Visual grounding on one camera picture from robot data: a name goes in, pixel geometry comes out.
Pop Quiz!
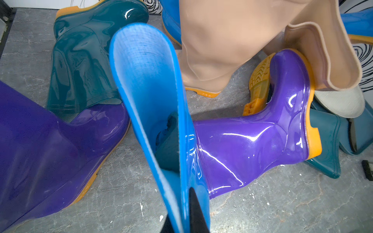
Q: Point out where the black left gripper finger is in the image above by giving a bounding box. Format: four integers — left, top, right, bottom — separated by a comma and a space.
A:
189, 187, 210, 233

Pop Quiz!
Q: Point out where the purple rain boot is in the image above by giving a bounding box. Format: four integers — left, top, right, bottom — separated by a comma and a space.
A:
1, 83, 130, 231
194, 49, 322, 199

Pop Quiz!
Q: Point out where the blue rain boot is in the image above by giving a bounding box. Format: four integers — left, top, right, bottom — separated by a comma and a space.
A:
160, 0, 182, 46
341, 7, 373, 45
109, 23, 210, 233

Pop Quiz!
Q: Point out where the beige rain boot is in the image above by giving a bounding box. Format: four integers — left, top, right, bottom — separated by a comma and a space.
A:
178, 1, 308, 98
263, 1, 362, 91

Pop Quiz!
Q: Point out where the dark green rain boot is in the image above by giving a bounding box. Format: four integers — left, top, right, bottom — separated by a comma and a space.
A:
304, 100, 341, 179
47, 0, 149, 116

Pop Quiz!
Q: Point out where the small black packet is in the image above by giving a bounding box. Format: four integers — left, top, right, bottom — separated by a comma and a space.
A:
362, 160, 373, 181

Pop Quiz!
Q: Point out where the teal square tray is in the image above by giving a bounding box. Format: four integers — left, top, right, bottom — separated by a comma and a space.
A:
339, 103, 373, 155

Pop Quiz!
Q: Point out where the grey round plate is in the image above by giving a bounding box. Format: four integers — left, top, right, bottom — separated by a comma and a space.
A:
315, 86, 365, 118

